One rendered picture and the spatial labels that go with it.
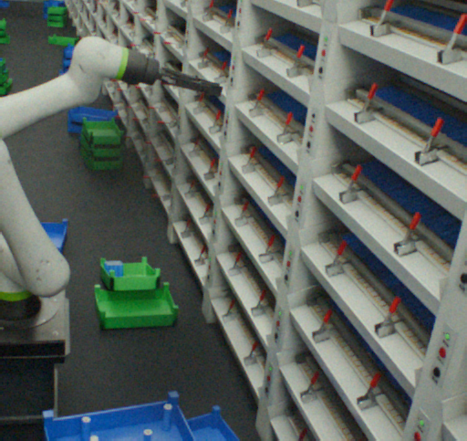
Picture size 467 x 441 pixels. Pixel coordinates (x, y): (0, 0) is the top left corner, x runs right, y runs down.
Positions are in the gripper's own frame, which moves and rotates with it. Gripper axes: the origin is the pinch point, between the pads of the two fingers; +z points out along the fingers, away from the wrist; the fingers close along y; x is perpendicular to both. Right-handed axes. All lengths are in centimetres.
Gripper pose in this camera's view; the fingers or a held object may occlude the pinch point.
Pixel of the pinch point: (209, 87)
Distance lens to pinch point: 201.9
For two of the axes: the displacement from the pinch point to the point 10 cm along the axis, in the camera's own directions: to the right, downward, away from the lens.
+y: 2.8, 4.0, -8.7
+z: 9.1, 1.8, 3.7
